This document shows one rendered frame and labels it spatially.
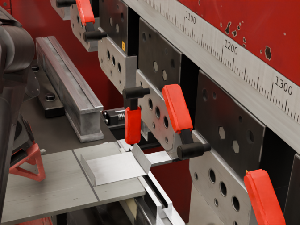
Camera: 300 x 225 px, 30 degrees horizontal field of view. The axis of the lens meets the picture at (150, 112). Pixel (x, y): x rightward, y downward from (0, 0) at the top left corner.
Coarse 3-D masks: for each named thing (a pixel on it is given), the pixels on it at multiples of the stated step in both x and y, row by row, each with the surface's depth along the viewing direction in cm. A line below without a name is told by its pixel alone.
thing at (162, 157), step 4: (156, 152) 113; (160, 152) 113; (164, 152) 113; (172, 152) 114; (176, 152) 114; (148, 156) 112; (152, 156) 112; (156, 156) 112; (160, 156) 112; (164, 156) 112; (168, 156) 112; (172, 156) 112; (176, 156) 112; (152, 160) 111; (156, 160) 111; (160, 160) 111; (164, 160) 111; (168, 160) 111; (172, 160) 111; (176, 160) 112; (180, 160) 112; (152, 164) 110; (156, 164) 110; (160, 164) 111
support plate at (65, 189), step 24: (24, 168) 108; (48, 168) 108; (72, 168) 108; (24, 192) 101; (48, 192) 101; (72, 192) 102; (96, 192) 102; (120, 192) 102; (144, 192) 103; (24, 216) 96; (48, 216) 97
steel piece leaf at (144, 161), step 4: (136, 144) 112; (132, 148) 114; (136, 148) 112; (132, 152) 113; (136, 152) 112; (140, 152) 111; (136, 156) 112; (140, 156) 110; (144, 156) 109; (140, 160) 110; (144, 160) 109; (148, 160) 108; (144, 164) 109; (148, 164) 107; (144, 168) 108; (148, 168) 107; (148, 172) 107
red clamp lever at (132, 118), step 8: (128, 88) 84; (136, 88) 84; (144, 88) 85; (128, 96) 83; (136, 96) 84; (136, 104) 85; (128, 112) 85; (136, 112) 85; (128, 120) 85; (136, 120) 86; (128, 128) 86; (136, 128) 86; (128, 136) 87; (136, 136) 87; (128, 144) 88
